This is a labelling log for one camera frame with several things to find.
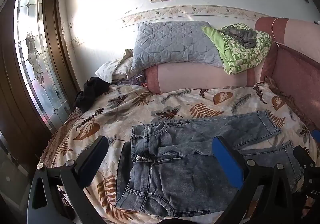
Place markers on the leaf print bedspread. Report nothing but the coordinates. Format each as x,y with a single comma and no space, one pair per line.
150,104

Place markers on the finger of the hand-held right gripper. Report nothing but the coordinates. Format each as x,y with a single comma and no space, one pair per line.
303,157
316,136

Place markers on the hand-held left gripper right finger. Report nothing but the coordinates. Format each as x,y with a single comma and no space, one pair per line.
226,161

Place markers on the white pillow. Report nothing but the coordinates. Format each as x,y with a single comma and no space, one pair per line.
110,68

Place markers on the wooden stained glass door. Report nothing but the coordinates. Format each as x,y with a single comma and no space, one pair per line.
32,46

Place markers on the grey crumpled cloth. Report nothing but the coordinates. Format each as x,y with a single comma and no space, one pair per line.
240,35

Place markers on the pink bolster cushion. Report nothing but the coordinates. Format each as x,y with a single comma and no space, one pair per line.
200,76

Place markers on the grey-blue denim pants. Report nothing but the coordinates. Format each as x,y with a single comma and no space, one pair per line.
175,176

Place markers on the black cloth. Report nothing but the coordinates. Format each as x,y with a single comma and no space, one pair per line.
92,91

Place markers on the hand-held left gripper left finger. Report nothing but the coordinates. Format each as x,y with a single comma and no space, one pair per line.
93,156

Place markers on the grey quilted pillow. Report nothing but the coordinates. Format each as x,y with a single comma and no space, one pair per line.
172,43

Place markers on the green patterned quilt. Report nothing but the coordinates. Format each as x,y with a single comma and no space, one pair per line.
240,58

